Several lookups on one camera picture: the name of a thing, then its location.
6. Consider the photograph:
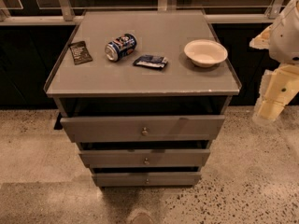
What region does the grey bottom drawer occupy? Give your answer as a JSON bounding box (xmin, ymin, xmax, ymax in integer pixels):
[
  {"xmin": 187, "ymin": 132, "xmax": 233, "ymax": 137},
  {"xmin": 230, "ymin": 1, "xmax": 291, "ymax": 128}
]
[{"xmin": 93, "ymin": 172, "xmax": 201, "ymax": 187}]

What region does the grey drawer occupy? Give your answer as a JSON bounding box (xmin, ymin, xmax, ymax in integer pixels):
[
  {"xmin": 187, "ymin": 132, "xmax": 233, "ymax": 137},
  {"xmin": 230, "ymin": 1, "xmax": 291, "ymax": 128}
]
[
  {"xmin": 79, "ymin": 149, "xmax": 210, "ymax": 168},
  {"xmin": 93, "ymin": 172, "xmax": 201, "ymax": 187},
  {"xmin": 61, "ymin": 115, "xmax": 224, "ymax": 143}
]

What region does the grey drawer cabinet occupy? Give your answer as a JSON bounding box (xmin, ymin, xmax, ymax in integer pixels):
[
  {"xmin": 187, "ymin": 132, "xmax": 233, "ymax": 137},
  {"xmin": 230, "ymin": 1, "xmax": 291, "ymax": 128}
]
[{"xmin": 45, "ymin": 13, "xmax": 241, "ymax": 177}]

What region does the grey middle drawer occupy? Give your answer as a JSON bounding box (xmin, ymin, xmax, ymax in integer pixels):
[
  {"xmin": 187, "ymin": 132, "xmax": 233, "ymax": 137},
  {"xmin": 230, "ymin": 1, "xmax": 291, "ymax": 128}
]
[{"xmin": 79, "ymin": 149, "xmax": 210, "ymax": 168}]

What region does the grey top drawer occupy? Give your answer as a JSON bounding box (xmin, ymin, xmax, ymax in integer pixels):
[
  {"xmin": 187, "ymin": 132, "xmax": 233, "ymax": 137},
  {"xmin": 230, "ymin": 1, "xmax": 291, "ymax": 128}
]
[{"xmin": 61, "ymin": 115, "xmax": 224, "ymax": 143}]

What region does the white paper bowl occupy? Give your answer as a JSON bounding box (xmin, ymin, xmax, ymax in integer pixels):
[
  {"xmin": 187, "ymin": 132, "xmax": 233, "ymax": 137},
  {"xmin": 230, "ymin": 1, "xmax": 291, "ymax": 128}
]
[{"xmin": 184, "ymin": 39, "xmax": 228, "ymax": 68}]

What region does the blue white snack packet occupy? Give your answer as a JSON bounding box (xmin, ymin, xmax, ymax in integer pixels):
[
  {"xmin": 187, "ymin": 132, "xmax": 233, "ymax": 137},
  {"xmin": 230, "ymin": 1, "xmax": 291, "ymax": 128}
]
[{"xmin": 133, "ymin": 55, "xmax": 168, "ymax": 69}]

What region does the blue soda can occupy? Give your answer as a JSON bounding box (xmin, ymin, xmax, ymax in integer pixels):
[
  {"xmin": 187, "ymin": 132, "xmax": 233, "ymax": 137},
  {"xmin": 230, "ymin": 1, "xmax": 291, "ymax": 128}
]
[{"xmin": 105, "ymin": 34, "xmax": 137, "ymax": 62}]

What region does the dark brown snack packet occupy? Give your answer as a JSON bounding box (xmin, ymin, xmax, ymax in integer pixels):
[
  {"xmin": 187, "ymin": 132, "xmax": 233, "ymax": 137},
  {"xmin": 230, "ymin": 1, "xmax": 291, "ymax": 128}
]
[{"xmin": 68, "ymin": 41, "xmax": 93, "ymax": 65}]

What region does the metal window rail frame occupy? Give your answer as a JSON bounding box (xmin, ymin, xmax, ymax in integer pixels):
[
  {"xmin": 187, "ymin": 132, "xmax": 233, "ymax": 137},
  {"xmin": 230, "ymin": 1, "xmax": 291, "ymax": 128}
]
[{"xmin": 0, "ymin": 0, "xmax": 298, "ymax": 26}]

